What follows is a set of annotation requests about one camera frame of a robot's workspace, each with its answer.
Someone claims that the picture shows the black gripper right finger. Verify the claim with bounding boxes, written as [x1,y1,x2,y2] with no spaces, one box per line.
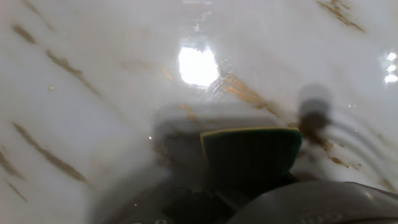
[283,171,300,185]

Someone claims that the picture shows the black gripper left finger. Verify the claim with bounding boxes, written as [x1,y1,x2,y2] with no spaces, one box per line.
[102,183,249,224]

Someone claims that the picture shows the green yellow sponge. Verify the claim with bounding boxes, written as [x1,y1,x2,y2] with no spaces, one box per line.
[200,126,303,187]

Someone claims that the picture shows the marble pattern board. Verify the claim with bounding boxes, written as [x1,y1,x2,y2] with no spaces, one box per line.
[0,0,398,224]

